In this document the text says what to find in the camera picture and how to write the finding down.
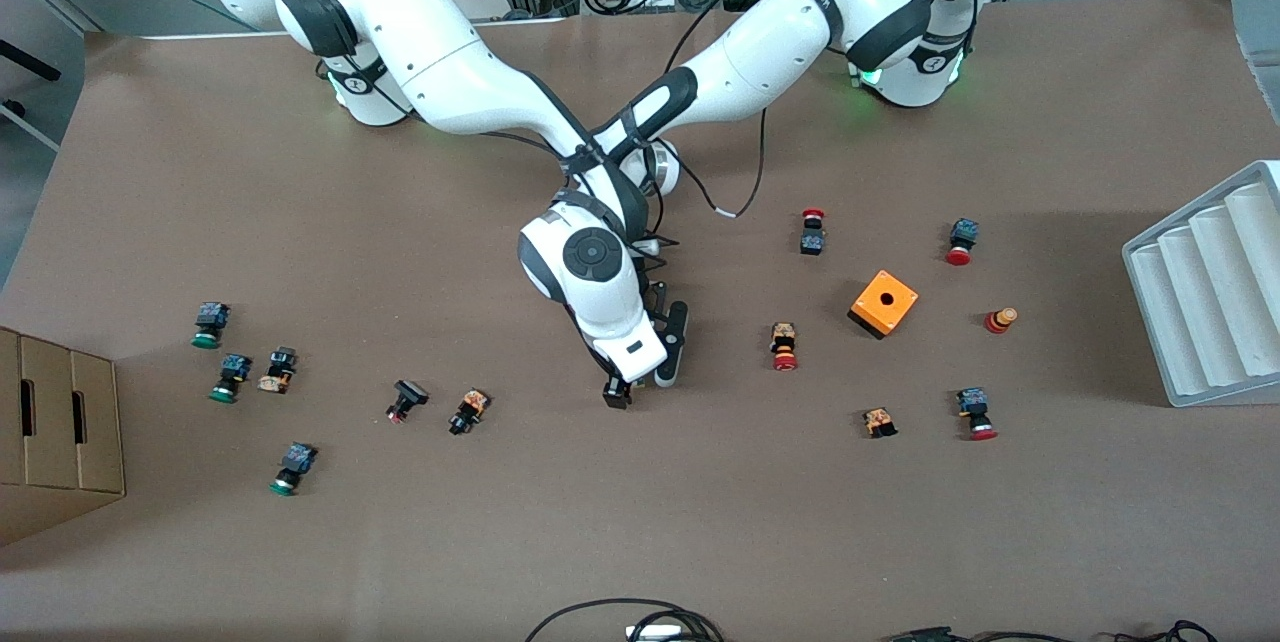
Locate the brown paper table cover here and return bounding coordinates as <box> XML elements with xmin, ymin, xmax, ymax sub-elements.
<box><xmin>0</xmin><ymin>0</ymin><xmax>1280</xmax><ymax>642</ymax></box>

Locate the red mushroom button orange block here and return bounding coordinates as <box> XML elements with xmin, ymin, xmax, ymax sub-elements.
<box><xmin>769</xmin><ymin>321</ymin><xmax>801</xmax><ymax>373</ymax></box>

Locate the black square push button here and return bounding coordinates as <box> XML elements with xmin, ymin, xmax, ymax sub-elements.
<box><xmin>385</xmin><ymin>379</ymin><xmax>430</xmax><ymax>425</ymax></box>

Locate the green push button blue block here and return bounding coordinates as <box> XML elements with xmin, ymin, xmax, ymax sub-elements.
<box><xmin>191</xmin><ymin>301</ymin><xmax>232</xmax><ymax>351</ymax></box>
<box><xmin>208</xmin><ymin>353</ymin><xmax>254</xmax><ymax>405</ymax></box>
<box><xmin>268</xmin><ymin>441</ymin><xmax>319</xmax><ymax>498</ymax></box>

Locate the red push button blue block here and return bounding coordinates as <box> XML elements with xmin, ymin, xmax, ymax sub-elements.
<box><xmin>944</xmin><ymin>217</ymin><xmax>980</xmax><ymax>267</ymax></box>
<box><xmin>955</xmin><ymin>386</ymin><xmax>1000</xmax><ymax>443</ymax></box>

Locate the brown cardboard box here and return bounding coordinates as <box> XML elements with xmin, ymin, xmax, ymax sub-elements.
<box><xmin>0</xmin><ymin>325</ymin><xmax>128</xmax><ymax>549</ymax></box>

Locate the grey ribbed plastic tray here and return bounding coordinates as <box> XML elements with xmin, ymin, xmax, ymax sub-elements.
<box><xmin>1121</xmin><ymin>159</ymin><xmax>1280</xmax><ymax>409</ymax></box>

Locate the short black bar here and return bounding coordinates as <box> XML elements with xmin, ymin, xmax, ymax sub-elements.
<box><xmin>0</xmin><ymin>37</ymin><xmax>63</xmax><ymax>83</ymax></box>

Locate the black selector switch orange block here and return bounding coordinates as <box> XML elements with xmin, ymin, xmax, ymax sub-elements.
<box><xmin>447</xmin><ymin>387</ymin><xmax>492</xmax><ymax>437</ymax></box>

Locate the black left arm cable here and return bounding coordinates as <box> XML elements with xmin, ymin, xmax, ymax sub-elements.
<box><xmin>660</xmin><ymin>107</ymin><xmax>771</xmax><ymax>220</ymax></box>

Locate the black cable bundle loop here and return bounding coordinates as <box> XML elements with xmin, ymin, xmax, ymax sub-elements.
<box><xmin>524</xmin><ymin>598</ymin><xmax>726</xmax><ymax>642</ymax></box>

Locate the orange switch enclosure box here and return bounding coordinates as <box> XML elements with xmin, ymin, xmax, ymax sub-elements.
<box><xmin>847</xmin><ymin>269</ymin><xmax>920</xmax><ymax>341</ymax></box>

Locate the black switch cream orange block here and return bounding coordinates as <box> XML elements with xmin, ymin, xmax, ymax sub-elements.
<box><xmin>257</xmin><ymin>346</ymin><xmax>299</xmax><ymax>395</ymax></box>

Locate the thin black curled cable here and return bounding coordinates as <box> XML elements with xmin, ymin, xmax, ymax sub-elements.
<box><xmin>1115</xmin><ymin>619</ymin><xmax>1221</xmax><ymax>642</ymax></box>

